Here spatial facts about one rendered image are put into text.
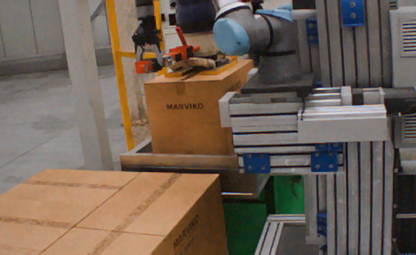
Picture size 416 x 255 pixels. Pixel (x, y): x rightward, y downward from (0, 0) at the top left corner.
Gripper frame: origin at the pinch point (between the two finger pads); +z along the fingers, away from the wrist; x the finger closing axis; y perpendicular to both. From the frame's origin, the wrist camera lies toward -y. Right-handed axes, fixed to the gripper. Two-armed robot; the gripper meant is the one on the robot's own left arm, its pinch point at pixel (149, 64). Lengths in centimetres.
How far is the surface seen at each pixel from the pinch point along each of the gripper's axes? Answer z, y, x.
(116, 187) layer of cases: 54, -5, 23
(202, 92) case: 18.9, 29.9, -10.3
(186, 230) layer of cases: 60, -27, -20
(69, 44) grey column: -4, 92, 106
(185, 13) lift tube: -18, 50, 2
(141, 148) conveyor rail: 49, 37, 30
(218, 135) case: 40, 30, -16
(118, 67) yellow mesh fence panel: 21, 144, 101
